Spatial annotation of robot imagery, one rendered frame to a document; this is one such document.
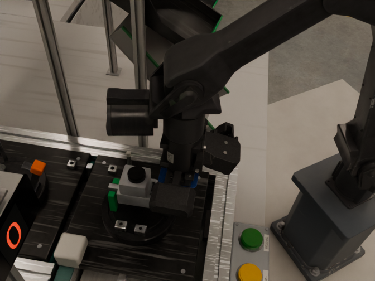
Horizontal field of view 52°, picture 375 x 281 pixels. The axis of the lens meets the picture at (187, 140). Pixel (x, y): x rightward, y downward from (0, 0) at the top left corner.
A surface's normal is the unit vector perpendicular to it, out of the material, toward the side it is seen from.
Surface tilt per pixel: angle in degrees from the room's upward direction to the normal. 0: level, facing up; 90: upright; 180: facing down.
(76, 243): 0
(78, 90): 0
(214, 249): 0
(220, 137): 17
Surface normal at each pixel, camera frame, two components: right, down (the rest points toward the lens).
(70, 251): 0.06, -0.66
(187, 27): 0.45, -0.48
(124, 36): -0.32, 0.70
